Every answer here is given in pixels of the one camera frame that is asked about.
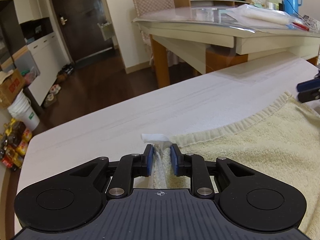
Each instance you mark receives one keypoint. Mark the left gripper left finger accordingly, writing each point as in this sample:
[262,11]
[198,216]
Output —
[123,172]

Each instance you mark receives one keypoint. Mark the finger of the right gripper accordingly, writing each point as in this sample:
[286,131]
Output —
[309,95]
[308,85]

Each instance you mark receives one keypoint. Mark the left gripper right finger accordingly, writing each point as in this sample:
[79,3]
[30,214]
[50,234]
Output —
[196,168]

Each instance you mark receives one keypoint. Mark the cream terry towel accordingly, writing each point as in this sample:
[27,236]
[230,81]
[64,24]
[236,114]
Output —
[281,141]

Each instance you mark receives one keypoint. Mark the clear plastic bag with cloth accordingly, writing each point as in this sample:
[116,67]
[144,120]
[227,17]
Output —
[255,17]

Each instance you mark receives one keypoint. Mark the shoes on floor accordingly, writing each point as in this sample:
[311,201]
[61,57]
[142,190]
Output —
[62,76]

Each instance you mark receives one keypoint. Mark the cooking oil bottles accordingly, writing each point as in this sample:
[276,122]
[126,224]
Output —
[14,144]

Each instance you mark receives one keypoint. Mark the cream dining table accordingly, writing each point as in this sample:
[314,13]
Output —
[209,40]

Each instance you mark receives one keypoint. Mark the white plastic bucket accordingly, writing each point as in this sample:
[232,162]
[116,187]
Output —
[22,110]

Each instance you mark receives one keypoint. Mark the cardboard box with red label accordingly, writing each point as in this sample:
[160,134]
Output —
[12,83]

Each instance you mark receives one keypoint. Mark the wooden side shelf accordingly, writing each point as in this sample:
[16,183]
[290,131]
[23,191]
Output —
[209,3]

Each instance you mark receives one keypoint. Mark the white and grey cabinet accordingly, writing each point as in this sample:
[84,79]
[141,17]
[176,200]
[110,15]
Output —
[33,44]

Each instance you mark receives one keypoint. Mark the dark brown door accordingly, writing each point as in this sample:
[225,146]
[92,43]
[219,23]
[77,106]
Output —
[80,22]

